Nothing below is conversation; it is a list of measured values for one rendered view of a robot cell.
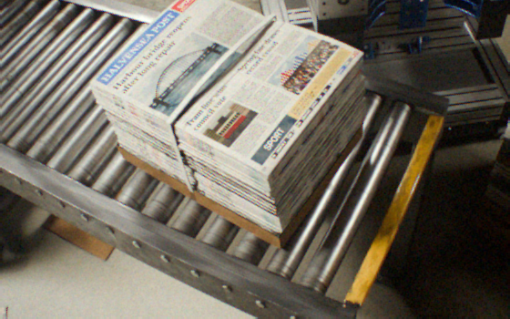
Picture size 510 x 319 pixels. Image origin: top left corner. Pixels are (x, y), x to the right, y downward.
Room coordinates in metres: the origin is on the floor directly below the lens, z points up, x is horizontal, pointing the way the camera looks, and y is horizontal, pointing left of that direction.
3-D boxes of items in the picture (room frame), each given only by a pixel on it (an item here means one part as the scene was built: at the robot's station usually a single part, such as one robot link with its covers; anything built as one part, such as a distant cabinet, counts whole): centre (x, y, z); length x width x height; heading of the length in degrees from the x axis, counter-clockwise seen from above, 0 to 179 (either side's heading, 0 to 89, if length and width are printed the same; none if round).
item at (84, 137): (0.92, 0.29, 0.78); 0.47 x 0.05 x 0.05; 144
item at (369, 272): (0.52, -0.24, 0.81); 0.43 x 0.03 x 0.02; 144
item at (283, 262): (0.62, -0.13, 0.78); 0.47 x 0.05 x 0.05; 144
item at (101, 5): (1.12, 0.14, 0.74); 1.34 x 0.05 x 0.12; 54
